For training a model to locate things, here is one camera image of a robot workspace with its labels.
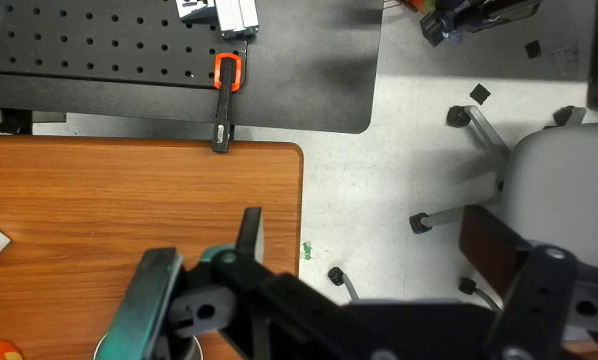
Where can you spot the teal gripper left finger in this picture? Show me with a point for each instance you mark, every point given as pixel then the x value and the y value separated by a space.
pixel 142 310

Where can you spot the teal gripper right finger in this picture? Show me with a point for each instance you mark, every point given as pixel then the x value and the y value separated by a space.
pixel 251 237

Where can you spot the black perforated mounting board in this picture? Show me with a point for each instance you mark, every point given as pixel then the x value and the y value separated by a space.
pixel 310 64

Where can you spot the orange handled black clamp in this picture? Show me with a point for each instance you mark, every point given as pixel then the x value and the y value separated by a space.
pixel 226 80

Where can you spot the grey office chair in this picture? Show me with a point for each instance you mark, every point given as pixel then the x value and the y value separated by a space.
pixel 546 183

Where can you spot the silver metal bowl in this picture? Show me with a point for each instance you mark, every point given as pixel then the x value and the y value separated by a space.
pixel 163 349

